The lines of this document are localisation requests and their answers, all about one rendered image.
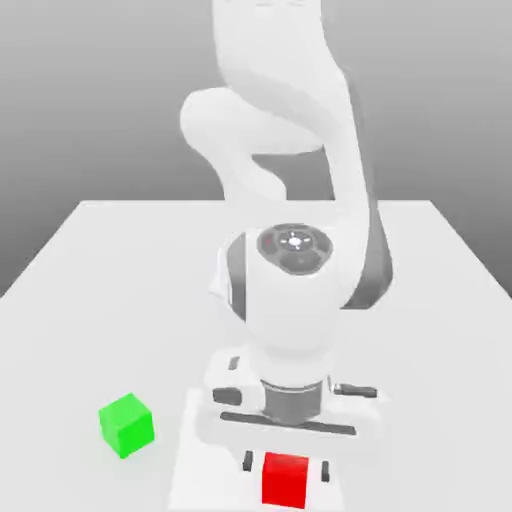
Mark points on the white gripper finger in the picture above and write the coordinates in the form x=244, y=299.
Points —
x=248, y=460
x=325, y=471

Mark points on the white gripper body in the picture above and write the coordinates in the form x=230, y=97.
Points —
x=288, y=438

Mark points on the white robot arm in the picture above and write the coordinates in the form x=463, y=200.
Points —
x=292, y=312

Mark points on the small red cube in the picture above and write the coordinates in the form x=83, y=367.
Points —
x=284, y=482

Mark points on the small green cube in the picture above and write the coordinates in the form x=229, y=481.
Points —
x=126, y=426

